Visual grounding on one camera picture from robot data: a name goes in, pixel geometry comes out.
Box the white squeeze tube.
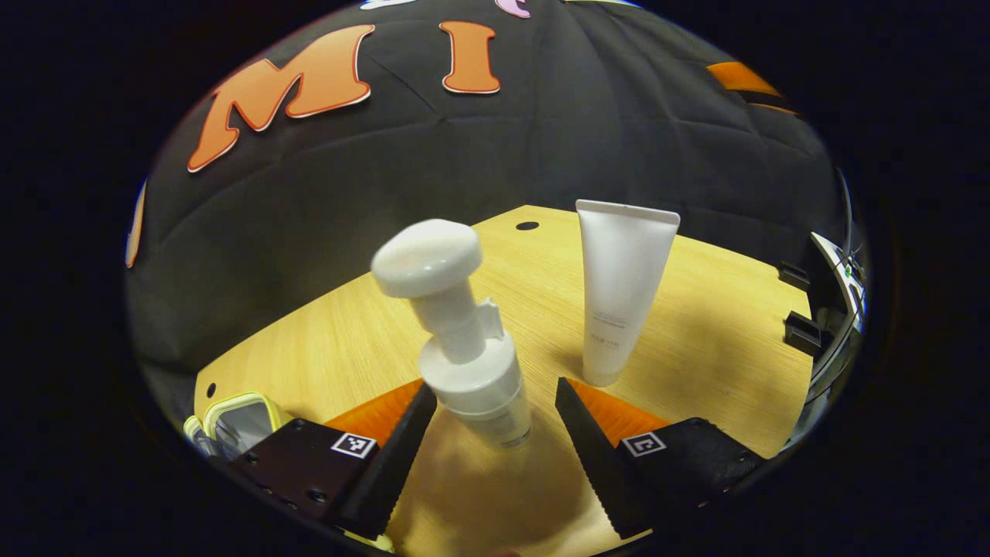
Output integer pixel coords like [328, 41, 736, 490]
[575, 199, 681, 388]

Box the white pump bottle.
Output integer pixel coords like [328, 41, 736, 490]
[370, 219, 533, 450]

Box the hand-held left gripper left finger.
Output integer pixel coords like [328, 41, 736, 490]
[228, 378, 440, 542]

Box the white metal stand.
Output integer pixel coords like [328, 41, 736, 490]
[804, 231, 865, 407]

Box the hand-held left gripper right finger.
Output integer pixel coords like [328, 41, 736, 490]
[554, 376, 768, 541]

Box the cream small suitcase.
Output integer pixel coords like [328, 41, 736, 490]
[183, 392, 395, 554]

